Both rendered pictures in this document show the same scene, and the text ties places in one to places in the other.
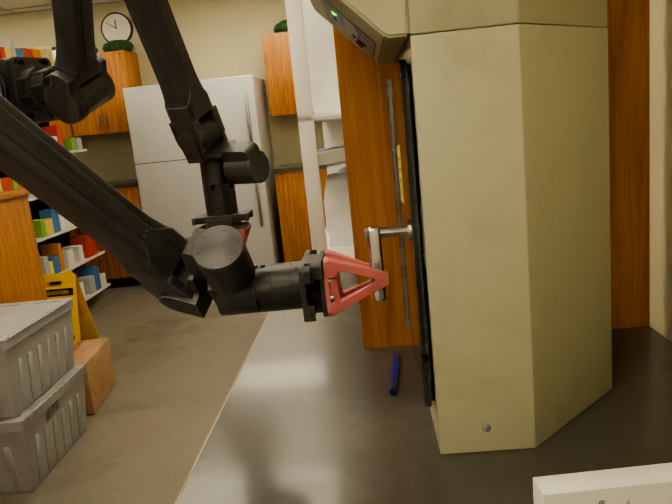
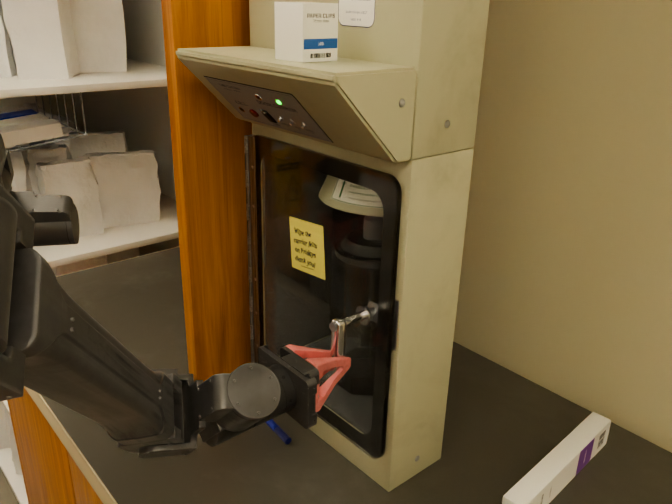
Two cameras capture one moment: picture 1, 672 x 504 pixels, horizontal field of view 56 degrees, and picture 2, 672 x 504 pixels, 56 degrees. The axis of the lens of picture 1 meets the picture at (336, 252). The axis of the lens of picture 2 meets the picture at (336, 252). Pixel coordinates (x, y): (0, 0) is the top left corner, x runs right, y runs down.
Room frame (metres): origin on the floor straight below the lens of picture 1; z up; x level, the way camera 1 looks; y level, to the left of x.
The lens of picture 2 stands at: (0.25, 0.44, 1.58)
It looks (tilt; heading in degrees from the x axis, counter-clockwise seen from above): 22 degrees down; 315
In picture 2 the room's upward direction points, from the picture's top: 1 degrees clockwise
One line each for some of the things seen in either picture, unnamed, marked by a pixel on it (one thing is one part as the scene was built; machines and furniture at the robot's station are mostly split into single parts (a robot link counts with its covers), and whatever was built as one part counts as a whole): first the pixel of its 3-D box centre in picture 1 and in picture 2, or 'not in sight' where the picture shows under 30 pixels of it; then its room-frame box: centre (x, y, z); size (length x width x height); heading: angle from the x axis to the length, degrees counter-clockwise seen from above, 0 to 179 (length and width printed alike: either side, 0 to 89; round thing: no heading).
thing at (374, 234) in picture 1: (390, 260); (347, 344); (0.73, -0.06, 1.17); 0.05 x 0.03 x 0.10; 86
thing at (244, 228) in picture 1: (231, 241); not in sight; (1.15, 0.19, 1.14); 0.07 x 0.07 x 0.09; 86
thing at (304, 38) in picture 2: not in sight; (306, 31); (0.80, -0.05, 1.54); 0.05 x 0.05 x 0.06; 88
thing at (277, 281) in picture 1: (290, 285); (268, 392); (0.74, 0.06, 1.14); 0.10 x 0.07 x 0.07; 176
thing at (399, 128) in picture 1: (407, 223); (314, 292); (0.83, -0.10, 1.19); 0.30 x 0.01 x 0.40; 176
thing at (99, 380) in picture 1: (73, 377); not in sight; (3.21, 1.46, 0.14); 0.41 x 0.32 x 0.28; 3
